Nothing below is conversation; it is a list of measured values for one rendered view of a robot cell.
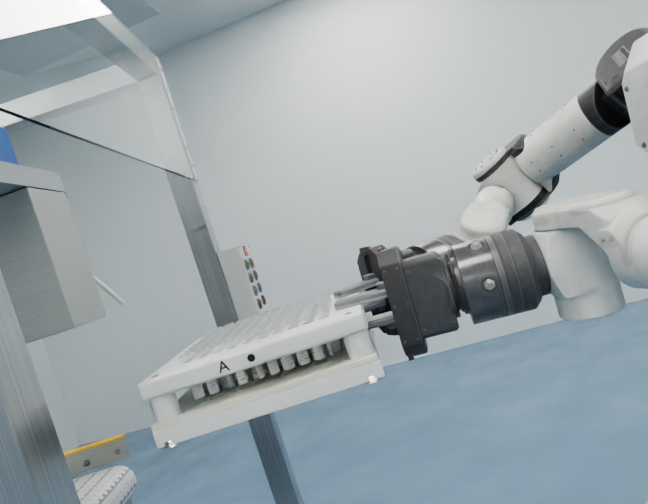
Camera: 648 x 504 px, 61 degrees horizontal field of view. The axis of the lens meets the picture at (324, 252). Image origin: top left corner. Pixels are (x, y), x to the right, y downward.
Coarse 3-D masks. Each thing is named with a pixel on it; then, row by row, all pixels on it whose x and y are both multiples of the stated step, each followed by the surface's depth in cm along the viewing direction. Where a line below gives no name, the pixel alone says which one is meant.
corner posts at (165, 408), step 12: (348, 336) 56; (360, 336) 56; (348, 348) 56; (360, 348) 56; (372, 348) 56; (168, 396) 57; (156, 408) 57; (168, 408) 57; (180, 408) 58; (156, 420) 57; (168, 420) 57
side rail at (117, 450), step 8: (120, 440) 81; (96, 448) 81; (104, 448) 81; (112, 448) 81; (120, 448) 81; (128, 448) 82; (72, 456) 81; (80, 456) 81; (88, 456) 81; (96, 456) 81; (104, 456) 81; (112, 456) 81; (120, 456) 81; (128, 456) 81; (72, 464) 81; (80, 464) 81; (96, 464) 81; (104, 464) 81; (72, 472) 81; (80, 472) 81
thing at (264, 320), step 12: (312, 300) 71; (276, 312) 71; (288, 312) 68; (300, 312) 65; (312, 312) 61; (240, 324) 72; (252, 324) 67; (264, 324) 62; (216, 336) 67; (228, 336) 65; (252, 336) 61; (324, 348) 61; (312, 360) 62; (264, 372) 61
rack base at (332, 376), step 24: (336, 360) 59; (360, 360) 55; (264, 384) 59; (288, 384) 56; (312, 384) 56; (336, 384) 56; (192, 408) 59; (216, 408) 56; (240, 408) 56; (264, 408) 56; (168, 432) 56; (192, 432) 56
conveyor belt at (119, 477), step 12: (108, 468) 80; (120, 468) 79; (84, 480) 78; (96, 480) 76; (108, 480) 76; (120, 480) 77; (132, 480) 79; (84, 492) 73; (96, 492) 72; (108, 492) 73; (120, 492) 75; (132, 492) 79
